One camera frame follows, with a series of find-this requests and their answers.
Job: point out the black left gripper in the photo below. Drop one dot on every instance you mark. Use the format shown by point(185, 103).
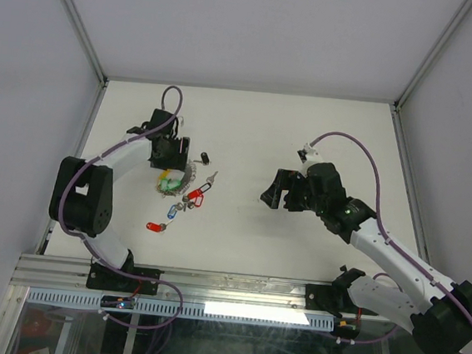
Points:
point(178, 161)

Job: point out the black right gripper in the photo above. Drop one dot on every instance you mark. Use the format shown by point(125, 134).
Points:
point(284, 181)

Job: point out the large grey keyring yellow handle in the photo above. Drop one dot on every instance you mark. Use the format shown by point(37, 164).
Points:
point(187, 177)

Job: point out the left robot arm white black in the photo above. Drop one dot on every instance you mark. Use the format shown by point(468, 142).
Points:
point(82, 198)

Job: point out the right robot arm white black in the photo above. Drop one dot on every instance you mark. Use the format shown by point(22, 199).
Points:
point(433, 308)

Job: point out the green key tag left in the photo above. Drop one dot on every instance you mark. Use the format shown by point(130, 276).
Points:
point(164, 184)

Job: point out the green key tag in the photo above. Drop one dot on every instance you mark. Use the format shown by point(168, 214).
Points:
point(164, 184)
point(173, 184)

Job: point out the green key tag right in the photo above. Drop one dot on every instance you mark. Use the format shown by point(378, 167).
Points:
point(173, 184)

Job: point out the black key tag with key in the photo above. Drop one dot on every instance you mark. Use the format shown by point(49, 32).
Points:
point(203, 159)

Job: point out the red solid key tag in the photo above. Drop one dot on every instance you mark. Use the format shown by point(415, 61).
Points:
point(194, 194)

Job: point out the red key tag white label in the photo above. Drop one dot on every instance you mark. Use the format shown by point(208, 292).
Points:
point(197, 202)

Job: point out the silver key pair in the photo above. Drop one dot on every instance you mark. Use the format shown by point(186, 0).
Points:
point(185, 204)

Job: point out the blue key tag with key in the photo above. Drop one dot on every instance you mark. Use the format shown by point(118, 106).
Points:
point(172, 212)

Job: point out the red key tag with key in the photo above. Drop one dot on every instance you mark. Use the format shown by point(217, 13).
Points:
point(158, 227)

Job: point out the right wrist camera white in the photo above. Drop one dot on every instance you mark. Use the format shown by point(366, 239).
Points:
point(309, 156)

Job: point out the grey slotted cable duct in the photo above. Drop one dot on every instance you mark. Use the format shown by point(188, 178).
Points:
point(211, 311)

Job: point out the aluminium mounting rail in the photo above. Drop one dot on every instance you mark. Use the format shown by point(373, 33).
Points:
point(195, 286)

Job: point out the left aluminium frame post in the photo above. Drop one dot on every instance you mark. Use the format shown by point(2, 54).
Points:
point(84, 40)

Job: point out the aluminium frame post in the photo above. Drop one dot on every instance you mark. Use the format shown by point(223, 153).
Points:
point(84, 40)
point(435, 52)

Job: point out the right aluminium frame post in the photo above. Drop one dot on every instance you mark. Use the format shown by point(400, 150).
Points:
point(435, 52)

